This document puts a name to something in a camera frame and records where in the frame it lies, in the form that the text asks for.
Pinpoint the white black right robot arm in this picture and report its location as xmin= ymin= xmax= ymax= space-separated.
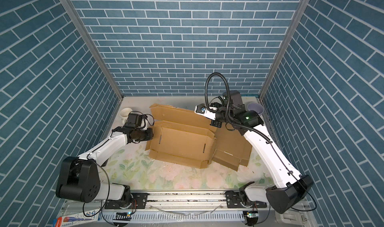
xmin=194 ymin=91 xmax=314 ymax=214

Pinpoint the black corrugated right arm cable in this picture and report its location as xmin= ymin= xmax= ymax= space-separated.
xmin=204 ymin=72 xmax=272 ymax=144

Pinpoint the white ceramic mug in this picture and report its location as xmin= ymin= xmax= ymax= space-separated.
xmin=119 ymin=108 xmax=133 ymax=124

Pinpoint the white slotted cable duct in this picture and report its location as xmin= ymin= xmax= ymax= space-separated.
xmin=100 ymin=211 xmax=245 ymax=224

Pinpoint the aluminium corner post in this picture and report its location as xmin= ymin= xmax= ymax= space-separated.
xmin=259 ymin=0 xmax=310 ymax=100
xmin=59 ymin=0 xmax=124 ymax=100

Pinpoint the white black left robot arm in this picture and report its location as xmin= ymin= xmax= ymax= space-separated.
xmin=56 ymin=111 xmax=154 ymax=208

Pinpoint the brown cardboard box lower sheet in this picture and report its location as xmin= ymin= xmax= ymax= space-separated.
xmin=213 ymin=128 xmax=253 ymax=171

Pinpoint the brown cardboard box top sheet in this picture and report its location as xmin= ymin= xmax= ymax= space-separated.
xmin=146 ymin=104 xmax=217 ymax=169

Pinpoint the white red blue carton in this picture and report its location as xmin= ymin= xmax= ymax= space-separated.
xmin=53 ymin=208 xmax=100 ymax=227

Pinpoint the aluminium right corner post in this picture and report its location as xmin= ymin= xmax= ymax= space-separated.
xmin=259 ymin=0 xmax=310 ymax=100

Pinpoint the lavender ceramic mug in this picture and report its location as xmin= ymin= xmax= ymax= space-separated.
xmin=247 ymin=102 xmax=265 ymax=116

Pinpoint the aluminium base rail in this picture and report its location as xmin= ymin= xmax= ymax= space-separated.
xmin=59 ymin=190 xmax=316 ymax=216

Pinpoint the brown cardboard box sheet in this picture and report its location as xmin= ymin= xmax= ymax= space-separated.
xmin=146 ymin=104 xmax=217 ymax=169
xmin=213 ymin=128 xmax=253 ymax=171

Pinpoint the aluminium left corner post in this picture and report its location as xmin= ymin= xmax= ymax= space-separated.
xmin=59 ymin=0 xmax=124 ymax=100

